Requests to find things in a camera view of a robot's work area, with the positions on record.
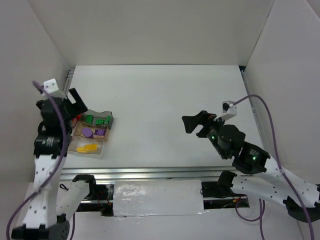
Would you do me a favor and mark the purple rounded lego block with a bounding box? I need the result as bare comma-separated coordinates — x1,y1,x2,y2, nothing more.
81,127,94,139

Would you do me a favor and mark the yellow lego brick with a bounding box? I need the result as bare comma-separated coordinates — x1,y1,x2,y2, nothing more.
85,144,98,152

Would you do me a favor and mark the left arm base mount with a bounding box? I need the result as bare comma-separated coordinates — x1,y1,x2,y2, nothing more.
56,174,114,219

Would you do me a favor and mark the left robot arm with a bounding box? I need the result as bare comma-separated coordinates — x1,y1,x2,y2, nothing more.
5,88,96,240

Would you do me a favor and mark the colourless clear container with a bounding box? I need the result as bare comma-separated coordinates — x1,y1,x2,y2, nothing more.
68,121,108,155

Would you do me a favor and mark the purple lego brick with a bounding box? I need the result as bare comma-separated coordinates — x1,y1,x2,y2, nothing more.
94,128,106,136

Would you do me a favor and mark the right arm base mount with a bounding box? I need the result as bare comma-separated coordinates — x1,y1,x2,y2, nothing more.
199,170,250,210

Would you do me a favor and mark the green two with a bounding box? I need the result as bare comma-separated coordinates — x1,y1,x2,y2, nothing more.
95,118,105,125

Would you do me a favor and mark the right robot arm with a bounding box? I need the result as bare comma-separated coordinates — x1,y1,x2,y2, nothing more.
182,110,320,223

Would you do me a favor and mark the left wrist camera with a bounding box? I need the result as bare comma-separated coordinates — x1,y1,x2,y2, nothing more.
41,78,73,105

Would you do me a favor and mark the white foam cover panel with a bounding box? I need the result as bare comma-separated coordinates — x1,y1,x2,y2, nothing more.
113,179,205,217

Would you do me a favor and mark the green sloped lego brick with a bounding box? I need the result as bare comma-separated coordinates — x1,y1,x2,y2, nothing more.
85,114,93,124

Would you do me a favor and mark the red brick with cupcake print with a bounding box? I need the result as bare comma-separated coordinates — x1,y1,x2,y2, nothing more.
76,114,82,121

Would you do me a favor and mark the long yellow lego plate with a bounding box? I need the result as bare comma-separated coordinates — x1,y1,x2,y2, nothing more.
76,146,88,153

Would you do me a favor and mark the small green lego brick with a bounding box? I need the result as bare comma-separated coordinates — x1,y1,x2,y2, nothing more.
104,115,111,125

